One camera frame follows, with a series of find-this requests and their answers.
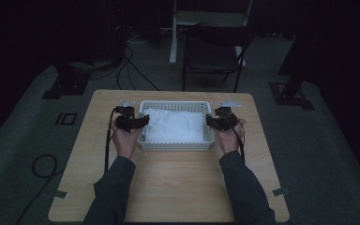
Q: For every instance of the white cloth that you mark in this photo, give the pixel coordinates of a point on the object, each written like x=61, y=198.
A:
x=175, y=125

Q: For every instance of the black folding chair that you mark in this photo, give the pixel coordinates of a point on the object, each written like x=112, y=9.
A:
x=212, y=53

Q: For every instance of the grey tape piece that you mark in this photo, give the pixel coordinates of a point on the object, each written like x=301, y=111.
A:
x=280, y=191

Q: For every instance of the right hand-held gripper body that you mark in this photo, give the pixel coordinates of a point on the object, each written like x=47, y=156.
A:
x=226, y=120

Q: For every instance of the white metal desk frame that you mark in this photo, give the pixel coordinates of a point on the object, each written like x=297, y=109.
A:
x=173, y=37

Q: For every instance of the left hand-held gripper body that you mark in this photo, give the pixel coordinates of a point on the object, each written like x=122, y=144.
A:
x=126, y=120

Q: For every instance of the person's right hand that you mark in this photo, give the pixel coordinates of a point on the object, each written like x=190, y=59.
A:
x=228, y=140

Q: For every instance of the white plastic basket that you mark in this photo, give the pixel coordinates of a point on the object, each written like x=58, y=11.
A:
x=175, y=146

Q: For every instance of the black stand base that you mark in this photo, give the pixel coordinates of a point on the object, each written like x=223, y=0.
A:
x=290, y=95
x=67, y=82

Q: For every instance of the person's left hand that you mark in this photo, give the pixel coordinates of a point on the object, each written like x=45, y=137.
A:
x=125, y=142

